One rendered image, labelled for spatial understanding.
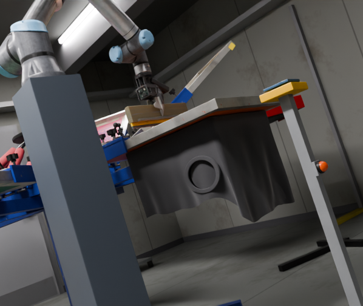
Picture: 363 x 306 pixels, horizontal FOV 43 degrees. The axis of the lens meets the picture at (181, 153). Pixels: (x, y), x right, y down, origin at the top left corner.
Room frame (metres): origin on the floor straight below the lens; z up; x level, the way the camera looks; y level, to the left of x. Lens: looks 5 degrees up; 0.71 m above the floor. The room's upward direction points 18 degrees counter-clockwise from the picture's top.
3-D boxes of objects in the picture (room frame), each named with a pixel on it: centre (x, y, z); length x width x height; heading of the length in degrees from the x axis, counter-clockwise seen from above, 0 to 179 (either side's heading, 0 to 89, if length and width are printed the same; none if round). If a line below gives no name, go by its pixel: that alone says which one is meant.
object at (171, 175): (1.87, 0.03, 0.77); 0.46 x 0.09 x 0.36; 51
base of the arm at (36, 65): (1.52, 0.37, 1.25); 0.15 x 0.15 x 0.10
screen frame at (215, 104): (2.05, -0.04, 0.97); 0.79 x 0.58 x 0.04; 51
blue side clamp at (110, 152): (1.98, 0.32, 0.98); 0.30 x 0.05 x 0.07; 51
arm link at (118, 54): (2.01, 0.11, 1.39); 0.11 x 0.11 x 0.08; 50
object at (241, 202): (1.86, -0.27, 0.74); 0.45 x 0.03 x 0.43; 141
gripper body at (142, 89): (2.09, 0.06, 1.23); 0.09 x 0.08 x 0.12; 141
